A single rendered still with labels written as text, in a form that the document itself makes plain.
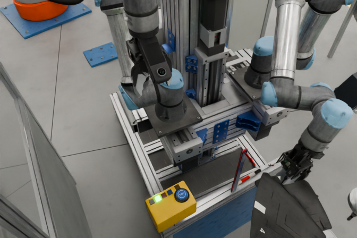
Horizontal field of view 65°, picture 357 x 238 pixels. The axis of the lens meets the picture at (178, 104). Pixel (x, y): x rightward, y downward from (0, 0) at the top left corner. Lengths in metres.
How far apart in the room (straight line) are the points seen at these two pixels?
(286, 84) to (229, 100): 0.63
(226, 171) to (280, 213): 1.36
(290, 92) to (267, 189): 0.31
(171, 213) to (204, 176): 1.06
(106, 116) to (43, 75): 0.98
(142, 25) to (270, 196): 0.52
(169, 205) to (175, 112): 0.41
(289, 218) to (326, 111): 0.30
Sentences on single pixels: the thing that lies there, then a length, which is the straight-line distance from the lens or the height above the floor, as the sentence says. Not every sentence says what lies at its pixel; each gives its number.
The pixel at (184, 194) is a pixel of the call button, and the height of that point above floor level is 1.08.
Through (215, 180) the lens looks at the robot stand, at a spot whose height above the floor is 0.21.
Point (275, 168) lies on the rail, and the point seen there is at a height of 0.86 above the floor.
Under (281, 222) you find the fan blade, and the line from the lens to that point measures 0.78.
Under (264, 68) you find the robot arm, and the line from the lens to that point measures 1.40.
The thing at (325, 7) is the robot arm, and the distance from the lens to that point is 1.12.
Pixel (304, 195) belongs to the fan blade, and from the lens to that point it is 1.09.
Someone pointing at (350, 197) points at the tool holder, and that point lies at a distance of 0.73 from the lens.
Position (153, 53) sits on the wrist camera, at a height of 1.63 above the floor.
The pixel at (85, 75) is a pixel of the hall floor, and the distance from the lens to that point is 3.23.
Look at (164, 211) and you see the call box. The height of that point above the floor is 1.07.
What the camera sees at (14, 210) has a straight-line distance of 0.89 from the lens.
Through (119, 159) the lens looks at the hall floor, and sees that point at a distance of 2.45.
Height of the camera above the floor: 2.05
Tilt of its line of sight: 48 degrees down
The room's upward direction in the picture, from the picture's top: 2 degrees counter-clockwise
